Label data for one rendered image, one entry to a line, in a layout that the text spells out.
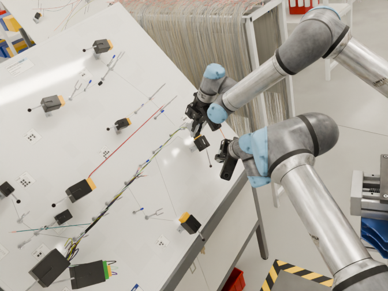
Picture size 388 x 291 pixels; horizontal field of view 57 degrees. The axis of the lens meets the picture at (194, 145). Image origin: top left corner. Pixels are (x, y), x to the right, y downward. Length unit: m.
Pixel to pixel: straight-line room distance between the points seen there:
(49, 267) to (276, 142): 0.75
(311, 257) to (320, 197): 1.70
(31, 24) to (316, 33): 3.70
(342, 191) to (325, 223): 2.11
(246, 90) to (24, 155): 0.80
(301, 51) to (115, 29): 0.98
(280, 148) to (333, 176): 2.17
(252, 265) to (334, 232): 1.74
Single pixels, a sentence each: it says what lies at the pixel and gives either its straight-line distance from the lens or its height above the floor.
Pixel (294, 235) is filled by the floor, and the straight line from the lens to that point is 2.62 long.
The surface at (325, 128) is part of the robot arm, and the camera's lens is 0.93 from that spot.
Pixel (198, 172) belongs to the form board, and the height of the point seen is 1.01.
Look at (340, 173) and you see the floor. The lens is 3.06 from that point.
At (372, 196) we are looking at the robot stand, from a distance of 1.30.
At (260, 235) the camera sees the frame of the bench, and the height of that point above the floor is 0.25.
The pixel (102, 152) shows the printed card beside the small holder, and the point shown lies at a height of 1.30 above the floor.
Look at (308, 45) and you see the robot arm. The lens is 1.09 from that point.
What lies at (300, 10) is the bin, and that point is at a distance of 4.44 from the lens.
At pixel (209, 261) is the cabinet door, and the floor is 0.61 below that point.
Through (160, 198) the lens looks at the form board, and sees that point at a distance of 1.51.
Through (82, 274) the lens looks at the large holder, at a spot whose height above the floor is 1.19.
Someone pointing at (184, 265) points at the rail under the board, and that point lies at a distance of 1.53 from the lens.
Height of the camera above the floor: 2.03
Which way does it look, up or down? 34 degrees down
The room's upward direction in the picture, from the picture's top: 17 degrees counter-clockwise
